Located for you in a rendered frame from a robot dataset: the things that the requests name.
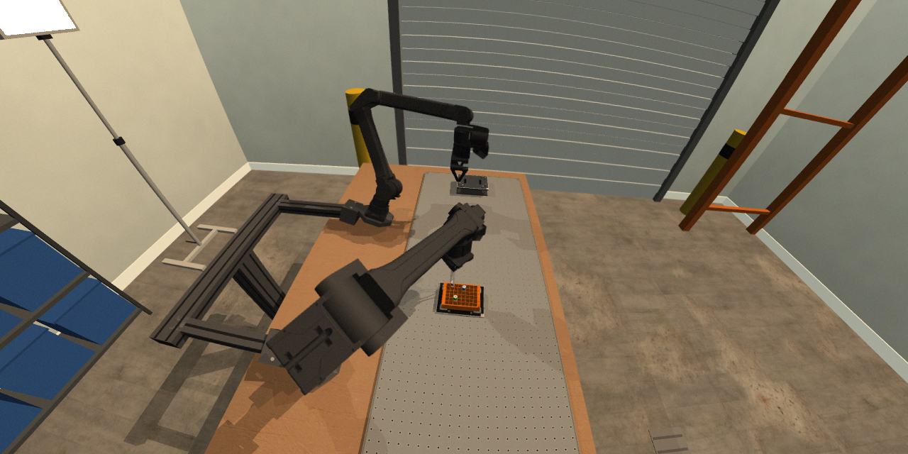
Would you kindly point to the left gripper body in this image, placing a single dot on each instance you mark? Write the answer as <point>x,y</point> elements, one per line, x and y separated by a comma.
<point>456,157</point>

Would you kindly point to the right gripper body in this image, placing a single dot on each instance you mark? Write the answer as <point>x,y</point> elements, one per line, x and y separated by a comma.
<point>454,256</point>

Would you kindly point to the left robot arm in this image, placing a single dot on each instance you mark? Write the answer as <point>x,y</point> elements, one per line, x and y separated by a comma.
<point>391,188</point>

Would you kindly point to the orange grid tube rack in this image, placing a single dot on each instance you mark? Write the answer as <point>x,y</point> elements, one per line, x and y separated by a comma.
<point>471,302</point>

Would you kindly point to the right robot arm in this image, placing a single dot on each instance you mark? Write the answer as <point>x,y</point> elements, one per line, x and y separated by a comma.
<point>365,315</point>

